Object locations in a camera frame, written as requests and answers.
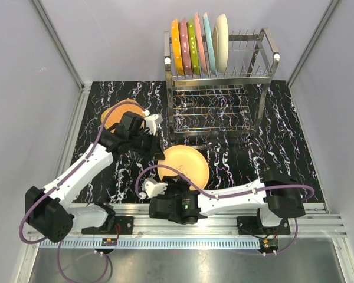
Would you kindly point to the tan plates under leaf plate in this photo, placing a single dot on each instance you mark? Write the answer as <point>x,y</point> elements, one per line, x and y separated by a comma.
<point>121,108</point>

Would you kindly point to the stainless steel dish rack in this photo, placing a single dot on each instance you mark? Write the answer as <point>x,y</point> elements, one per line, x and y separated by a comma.
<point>222,104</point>

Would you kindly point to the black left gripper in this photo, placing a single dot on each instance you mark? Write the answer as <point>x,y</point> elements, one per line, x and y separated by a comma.
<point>155,149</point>

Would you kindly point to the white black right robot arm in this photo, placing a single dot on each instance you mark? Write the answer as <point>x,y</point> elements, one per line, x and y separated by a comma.
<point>274,196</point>

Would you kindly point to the orange dotted scalloped plate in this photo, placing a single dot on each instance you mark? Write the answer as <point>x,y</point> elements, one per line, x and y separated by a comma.
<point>176,46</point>

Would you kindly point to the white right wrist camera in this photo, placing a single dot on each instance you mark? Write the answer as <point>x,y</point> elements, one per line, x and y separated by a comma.
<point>151,188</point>

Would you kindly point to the beige pink leaf plate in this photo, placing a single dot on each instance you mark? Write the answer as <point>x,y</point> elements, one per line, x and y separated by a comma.
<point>200,44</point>

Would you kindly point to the pink dotted scalloped plate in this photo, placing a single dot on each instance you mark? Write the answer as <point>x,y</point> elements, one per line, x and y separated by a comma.
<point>183,35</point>

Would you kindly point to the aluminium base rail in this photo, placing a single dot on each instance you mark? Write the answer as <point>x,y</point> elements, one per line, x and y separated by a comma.
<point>316,223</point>

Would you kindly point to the yellow-orange round plate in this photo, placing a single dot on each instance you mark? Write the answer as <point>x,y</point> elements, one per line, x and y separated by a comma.
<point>188,161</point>

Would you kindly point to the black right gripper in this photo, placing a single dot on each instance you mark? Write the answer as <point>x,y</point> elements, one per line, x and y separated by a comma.
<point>179,182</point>

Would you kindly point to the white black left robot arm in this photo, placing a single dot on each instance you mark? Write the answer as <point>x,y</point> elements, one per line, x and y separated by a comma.
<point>49,211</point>

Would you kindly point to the beige blue leaf plate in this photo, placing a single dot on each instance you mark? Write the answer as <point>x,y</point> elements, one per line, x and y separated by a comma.
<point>209,45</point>

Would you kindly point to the white slotted cable duct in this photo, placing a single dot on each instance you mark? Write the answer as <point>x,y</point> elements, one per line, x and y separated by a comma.
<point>155,243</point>

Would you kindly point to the yellow-green dotted scalloped plate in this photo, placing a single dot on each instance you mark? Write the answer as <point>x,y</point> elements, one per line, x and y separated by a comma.
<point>193,47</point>

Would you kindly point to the cream white round plate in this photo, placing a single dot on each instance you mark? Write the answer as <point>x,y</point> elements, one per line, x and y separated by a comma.
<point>220,40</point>

